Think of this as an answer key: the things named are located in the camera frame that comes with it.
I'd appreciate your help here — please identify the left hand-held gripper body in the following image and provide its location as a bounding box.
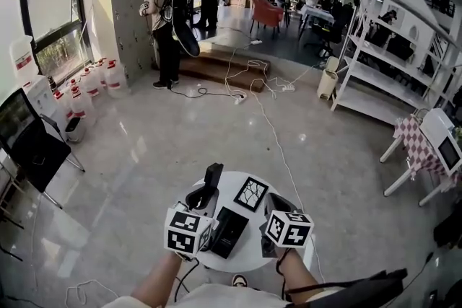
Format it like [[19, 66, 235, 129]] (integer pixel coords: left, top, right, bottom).
[[164, 203, 218, 259]]

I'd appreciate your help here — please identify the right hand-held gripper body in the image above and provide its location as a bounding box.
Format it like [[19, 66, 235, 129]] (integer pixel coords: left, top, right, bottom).
[[260, 209, 315, 259]]

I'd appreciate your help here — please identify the person's right forearm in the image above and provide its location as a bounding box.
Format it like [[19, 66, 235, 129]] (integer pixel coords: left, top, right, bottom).
[[277, 248, 324, 302]]

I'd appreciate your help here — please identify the black shoulder bag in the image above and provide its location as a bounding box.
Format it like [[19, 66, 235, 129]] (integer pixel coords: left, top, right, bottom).
[[284, 268, 409, 308]]

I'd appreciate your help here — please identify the person's left forearm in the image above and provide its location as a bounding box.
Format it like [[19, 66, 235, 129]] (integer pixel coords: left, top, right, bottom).
[[131, 252, 183, 306]]

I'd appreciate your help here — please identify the round white table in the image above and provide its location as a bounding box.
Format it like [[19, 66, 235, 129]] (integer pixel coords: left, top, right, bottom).
[[176, 170, 315, 273]]

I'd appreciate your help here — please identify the person's white shirt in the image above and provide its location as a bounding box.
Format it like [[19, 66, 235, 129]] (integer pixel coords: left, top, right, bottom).
[[103, 283, 347, 308]]

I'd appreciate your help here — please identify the person's white black shoe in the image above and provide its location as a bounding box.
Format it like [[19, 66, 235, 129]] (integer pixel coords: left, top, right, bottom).
[[230, 273, 249, 289]]

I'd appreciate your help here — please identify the white legged table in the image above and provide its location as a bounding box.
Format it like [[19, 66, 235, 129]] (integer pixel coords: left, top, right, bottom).
[[380, 133, 462, 207]]

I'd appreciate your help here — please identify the white shelving rack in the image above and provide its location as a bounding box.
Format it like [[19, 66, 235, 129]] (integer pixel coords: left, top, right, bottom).
[[330, 0, 462, 127]]

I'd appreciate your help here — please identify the beige pedal bin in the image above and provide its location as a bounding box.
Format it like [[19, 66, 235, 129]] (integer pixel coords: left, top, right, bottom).
[[316, 56, 340, 101]]

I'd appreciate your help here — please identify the wooden step platform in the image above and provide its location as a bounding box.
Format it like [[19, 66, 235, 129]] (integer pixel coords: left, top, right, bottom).
[[178, 50, 271, 94]]

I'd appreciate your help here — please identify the small white waste bin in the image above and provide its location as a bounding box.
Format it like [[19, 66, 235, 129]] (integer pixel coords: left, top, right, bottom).
[[64, 115, 87, 144]]

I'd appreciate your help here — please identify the group of red-label water bottles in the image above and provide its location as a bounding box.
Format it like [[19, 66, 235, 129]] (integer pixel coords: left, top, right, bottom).
[[50, 57, 129, 127]]

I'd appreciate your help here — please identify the checkered tablecloth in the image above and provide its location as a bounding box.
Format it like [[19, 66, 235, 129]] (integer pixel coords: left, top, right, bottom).
[[392, 114, 462, 185]]

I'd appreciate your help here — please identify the black mesh office chair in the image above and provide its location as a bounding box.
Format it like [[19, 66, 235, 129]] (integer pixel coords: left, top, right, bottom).
[[0, 88, 87, 210]]

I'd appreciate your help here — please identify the black equipment case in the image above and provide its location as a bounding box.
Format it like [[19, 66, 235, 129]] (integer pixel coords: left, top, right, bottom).
[[432, 205, 462, 250]]

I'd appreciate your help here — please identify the white microwave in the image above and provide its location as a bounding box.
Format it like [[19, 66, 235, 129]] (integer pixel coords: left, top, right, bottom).
[[418, 107, 462, 177]]

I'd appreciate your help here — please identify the white water dispenser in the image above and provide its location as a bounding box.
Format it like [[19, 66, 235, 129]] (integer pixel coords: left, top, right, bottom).
[[23, 74, 68, 141]]

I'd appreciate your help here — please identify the orange armchair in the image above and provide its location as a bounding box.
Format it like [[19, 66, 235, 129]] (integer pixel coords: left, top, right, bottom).
[[248, 0, 285, 35]]

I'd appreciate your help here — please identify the white cloth covered table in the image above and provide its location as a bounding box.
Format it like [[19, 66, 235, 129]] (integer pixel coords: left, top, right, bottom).
[[297, 4, 335, 40]]

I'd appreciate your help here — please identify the grey metal locker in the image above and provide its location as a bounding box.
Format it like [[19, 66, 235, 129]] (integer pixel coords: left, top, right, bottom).
[[92, 0, 178, 88]]

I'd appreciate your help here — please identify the large water jug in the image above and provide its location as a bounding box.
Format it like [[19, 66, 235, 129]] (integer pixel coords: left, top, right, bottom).
[[9, 35, 39, 86]]

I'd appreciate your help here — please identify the black picture frame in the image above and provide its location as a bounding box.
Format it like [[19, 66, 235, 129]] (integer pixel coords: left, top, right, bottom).
[[233, 176, 270, 213]]

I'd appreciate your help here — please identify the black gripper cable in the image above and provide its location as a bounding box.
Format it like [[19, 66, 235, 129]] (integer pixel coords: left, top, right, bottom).
[[174, 258, 200, 303], [276, 247, 292, 302]]

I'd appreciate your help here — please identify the long white cable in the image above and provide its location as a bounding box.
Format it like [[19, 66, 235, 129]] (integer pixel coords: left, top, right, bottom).
[[250, 81, 326, 284]]

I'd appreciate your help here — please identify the white looped cable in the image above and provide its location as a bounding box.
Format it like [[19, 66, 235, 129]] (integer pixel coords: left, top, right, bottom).
[[64, 278, 120, 308]]

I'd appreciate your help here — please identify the long black cable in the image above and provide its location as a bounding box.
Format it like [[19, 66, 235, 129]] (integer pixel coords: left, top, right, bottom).
[[396, 252, 434, 300], [168, 81, 246, 100]]

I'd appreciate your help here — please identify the tangle of white cables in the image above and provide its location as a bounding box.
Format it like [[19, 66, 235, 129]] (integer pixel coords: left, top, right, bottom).
[[223, 43, 322, 105]]

